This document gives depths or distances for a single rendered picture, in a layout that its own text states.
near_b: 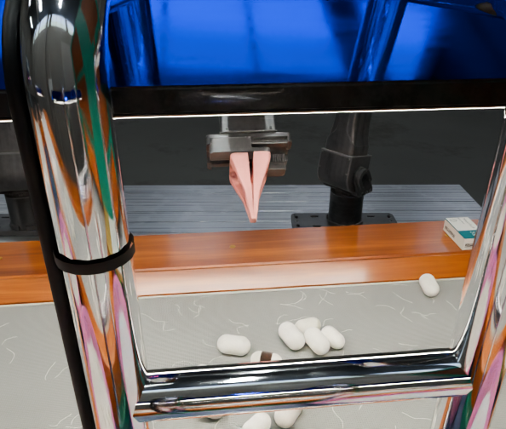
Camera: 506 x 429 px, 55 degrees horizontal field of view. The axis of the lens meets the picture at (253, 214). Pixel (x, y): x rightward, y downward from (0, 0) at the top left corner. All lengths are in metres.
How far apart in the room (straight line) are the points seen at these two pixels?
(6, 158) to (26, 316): 0.36
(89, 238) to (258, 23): 0.17
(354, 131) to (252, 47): 0.58
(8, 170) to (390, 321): 0.66
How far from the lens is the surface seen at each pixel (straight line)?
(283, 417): 0.47
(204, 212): 1.00
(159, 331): 0.59
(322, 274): 0.66
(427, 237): 0.75
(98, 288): 0.17
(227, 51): 0.28
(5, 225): 1.03
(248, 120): 0.59
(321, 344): 0.54
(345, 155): 0.85
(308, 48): 0.29
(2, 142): 0.94
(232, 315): 0.60
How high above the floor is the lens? 1.12
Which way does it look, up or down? 27 degrees down
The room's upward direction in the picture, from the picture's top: straight up
